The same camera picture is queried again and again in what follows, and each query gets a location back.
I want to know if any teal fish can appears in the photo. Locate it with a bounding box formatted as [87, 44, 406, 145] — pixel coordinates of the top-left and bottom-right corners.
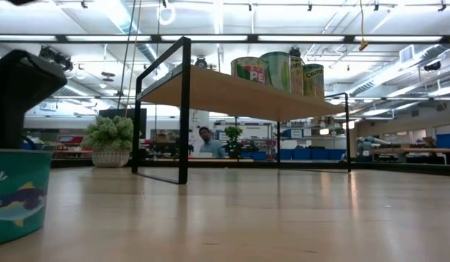
[0, 148, 53, 247]

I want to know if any tan label can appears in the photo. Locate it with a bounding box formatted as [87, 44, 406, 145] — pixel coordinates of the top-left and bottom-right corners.
[289, 56, 305, 96]

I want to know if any black ceiling spotlight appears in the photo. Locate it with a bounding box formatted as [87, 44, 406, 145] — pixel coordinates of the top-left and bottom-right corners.
[194, 55, 210, 70]

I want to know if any yellow hanging cord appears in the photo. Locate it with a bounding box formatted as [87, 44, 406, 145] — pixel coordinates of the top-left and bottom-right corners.
[358, 0, 370, 52]

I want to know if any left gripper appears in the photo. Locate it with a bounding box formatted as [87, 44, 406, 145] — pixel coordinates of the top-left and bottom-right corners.
[0, 49, 68, 150]

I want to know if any wooden shelf black metal frame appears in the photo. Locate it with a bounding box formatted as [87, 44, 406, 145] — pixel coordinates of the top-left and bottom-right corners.
[131, 36, 352, 186]

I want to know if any green peas can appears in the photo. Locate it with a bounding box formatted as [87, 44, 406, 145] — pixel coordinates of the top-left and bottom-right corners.
[230, 56, 269, 86]

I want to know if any yellow-green carrots can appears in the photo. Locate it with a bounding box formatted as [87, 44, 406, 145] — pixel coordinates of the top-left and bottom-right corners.
[302, 63, 325, 101]

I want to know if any wooden workbench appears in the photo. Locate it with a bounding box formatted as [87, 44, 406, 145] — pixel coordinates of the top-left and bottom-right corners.
[370, 147, 450, 156]

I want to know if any black overhead crossbar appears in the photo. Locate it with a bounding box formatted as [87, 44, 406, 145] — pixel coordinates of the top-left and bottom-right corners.
[0, 33, 450, 44]

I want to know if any black hanging cable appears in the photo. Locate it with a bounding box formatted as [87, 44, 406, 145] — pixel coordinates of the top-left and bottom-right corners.
[117, 0, 138, 110]

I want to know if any small background potted plant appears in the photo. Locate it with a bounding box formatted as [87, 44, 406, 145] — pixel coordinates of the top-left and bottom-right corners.
[224, 125, 244, 159]

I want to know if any green plant white pot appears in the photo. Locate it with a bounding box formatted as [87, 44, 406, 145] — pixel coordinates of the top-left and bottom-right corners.
[81, 115, 135, 169]

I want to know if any green label can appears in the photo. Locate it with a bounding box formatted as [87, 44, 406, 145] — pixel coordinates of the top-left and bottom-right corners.
[259, 51, 292, 92]

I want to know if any person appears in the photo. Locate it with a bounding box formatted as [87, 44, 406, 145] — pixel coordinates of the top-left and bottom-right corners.
[198, 126, 226, 159]

